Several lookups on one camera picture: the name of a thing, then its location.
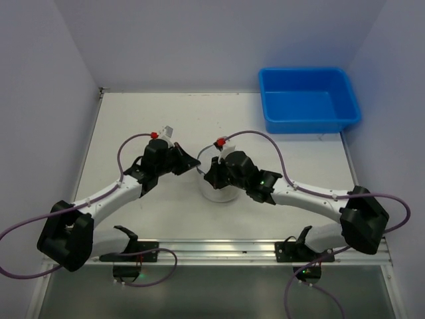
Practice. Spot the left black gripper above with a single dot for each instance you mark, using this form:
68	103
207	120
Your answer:
177	158

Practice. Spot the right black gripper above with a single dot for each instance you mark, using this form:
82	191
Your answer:
216	173

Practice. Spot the white mesh laundry bag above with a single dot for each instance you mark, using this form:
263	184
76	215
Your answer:
224	195

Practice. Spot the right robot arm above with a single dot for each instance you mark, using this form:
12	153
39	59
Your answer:
358	219

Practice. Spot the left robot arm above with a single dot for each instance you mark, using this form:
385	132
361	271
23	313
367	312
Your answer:
69	235

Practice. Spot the blue plastic bin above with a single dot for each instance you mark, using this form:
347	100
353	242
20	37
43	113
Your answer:
307	100

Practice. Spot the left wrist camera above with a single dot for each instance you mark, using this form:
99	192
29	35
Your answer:
165	134

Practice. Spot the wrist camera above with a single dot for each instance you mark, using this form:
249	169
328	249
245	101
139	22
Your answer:
165	134
226	146

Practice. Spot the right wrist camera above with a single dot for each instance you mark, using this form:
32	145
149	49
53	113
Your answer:
226	146

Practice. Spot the aluminium mounting rail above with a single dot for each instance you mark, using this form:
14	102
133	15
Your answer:
223	252

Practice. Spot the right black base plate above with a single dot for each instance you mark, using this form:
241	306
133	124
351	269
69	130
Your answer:
297	252

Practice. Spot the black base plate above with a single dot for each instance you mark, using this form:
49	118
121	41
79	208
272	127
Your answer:
149	255
297	252

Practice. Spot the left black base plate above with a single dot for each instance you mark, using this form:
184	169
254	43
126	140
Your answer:
149	255

